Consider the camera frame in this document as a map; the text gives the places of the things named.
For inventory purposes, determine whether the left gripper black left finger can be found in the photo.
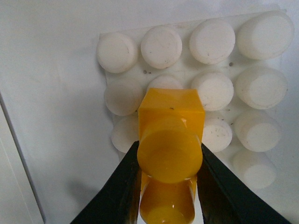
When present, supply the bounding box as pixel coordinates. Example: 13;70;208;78
71;141;141;224

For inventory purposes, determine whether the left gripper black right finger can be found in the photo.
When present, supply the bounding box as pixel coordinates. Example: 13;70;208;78
197;145;289;224

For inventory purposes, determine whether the yellow two-stud toy block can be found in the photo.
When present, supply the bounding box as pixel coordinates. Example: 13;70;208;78
137;88;205;224

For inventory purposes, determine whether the white studded base plate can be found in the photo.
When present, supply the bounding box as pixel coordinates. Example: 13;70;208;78
97;10;295;189

